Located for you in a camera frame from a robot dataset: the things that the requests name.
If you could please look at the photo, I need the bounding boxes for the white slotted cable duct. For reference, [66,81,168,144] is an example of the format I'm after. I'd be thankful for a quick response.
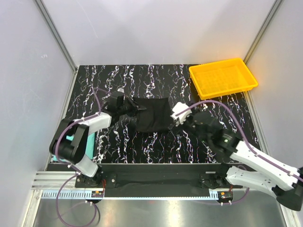
[41,189,219,201]

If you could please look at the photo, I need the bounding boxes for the black marble pattern mat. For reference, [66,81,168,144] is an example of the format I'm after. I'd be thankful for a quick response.
[66,64,259,164]

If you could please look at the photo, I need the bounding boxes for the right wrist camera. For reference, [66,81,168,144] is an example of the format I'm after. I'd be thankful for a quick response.
[171,102,192,126]

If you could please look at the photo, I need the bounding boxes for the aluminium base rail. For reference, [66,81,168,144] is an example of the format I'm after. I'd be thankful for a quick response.
[30,172,289,190]

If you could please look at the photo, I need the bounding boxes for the purple cable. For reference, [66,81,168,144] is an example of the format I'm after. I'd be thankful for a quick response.
[54,87,106,227]
[176,99,303,204]

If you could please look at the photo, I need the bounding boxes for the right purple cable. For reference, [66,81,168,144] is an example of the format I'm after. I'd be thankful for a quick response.
[176,99,303,204]

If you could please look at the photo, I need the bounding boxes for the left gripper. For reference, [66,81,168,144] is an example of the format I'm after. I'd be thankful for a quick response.
[117,96,145,118]

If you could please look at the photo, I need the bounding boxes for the right aluminium frame post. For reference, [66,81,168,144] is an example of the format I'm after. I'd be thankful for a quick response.
[243,0,284,64]

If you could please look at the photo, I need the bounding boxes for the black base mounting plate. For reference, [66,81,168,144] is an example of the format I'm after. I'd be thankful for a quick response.
[74,163,243,189]

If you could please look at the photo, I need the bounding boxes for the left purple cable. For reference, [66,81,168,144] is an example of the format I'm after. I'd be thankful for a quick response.
[54,87,106,227]

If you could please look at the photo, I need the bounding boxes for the aluminium frame post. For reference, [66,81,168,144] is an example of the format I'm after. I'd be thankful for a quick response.
[243,0,284,64]
[33,0,79,73]

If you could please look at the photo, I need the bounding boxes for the left aluminium frame post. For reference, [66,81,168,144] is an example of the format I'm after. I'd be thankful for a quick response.
[33,0,79,73]

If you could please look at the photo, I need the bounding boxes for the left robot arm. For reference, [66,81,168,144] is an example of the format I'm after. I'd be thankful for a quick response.
[49,90,146,187]

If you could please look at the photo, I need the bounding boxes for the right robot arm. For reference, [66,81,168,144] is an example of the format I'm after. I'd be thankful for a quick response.
[171,109,303,211]

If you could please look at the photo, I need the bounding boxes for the black t shirt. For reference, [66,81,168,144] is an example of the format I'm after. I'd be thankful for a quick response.
[134,97,174,133]

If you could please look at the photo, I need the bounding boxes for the yellow plastic tray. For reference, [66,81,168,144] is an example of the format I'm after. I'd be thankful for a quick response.
[188,58,258,100]

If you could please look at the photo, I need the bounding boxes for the folded teal t shirt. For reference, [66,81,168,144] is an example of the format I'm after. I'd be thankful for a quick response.
[51,133,95,162]

